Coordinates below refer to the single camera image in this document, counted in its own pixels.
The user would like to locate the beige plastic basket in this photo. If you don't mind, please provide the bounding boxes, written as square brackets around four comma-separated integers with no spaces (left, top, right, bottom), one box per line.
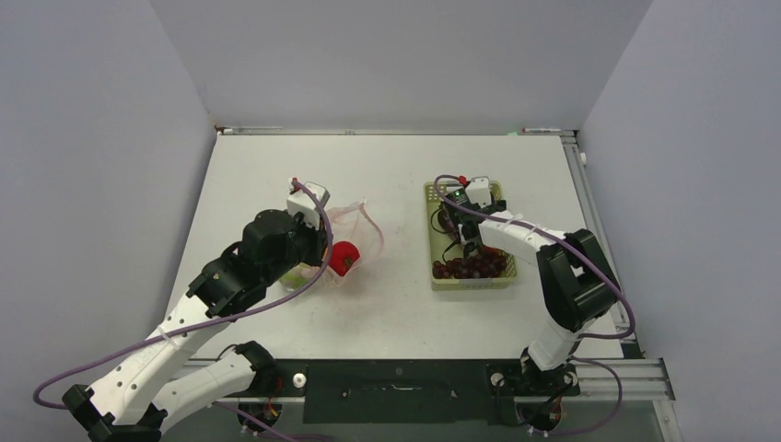
[424,181,518,291]

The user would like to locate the green cabbage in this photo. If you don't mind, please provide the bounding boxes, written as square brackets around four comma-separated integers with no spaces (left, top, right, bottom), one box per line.
[278,266,316,291]

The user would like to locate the clear zip top bag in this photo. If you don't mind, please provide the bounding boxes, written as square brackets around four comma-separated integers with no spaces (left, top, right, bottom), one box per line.
[316,200,385,287]

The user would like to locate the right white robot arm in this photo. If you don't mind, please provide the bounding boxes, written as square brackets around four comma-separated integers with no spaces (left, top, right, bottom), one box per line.
[437,188,619,394]

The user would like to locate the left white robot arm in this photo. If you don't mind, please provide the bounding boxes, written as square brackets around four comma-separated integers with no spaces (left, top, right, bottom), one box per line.
[63,209,328,441]

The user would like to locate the dark red grape bunch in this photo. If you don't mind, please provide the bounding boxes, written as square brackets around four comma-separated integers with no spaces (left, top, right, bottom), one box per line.
[431,250,508,279]

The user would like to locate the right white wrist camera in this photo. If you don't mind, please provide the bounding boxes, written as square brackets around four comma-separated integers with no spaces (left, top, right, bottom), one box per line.
[459,176,494,208]

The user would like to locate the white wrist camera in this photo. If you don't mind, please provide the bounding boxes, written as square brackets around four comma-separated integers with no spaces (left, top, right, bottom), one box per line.
[459,176,494,208]
[286,177,331,230]

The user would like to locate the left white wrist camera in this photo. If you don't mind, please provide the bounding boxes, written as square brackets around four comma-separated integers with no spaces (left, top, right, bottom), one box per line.
[286,177,331,230]

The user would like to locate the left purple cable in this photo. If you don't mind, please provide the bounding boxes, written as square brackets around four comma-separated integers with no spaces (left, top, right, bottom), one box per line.
[31,180,335,411]

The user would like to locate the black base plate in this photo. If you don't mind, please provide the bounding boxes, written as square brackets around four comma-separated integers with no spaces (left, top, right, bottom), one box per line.
[231,358,581,425]

